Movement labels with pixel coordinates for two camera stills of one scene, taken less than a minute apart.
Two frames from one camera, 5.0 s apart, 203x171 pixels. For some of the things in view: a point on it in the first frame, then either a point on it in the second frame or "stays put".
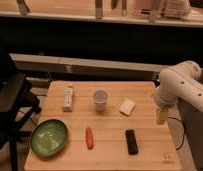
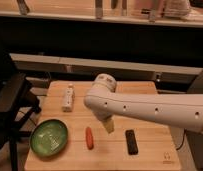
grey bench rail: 74,66 stays put
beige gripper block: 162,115 to 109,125
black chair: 15,101 stays put
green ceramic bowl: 49,137 stays put
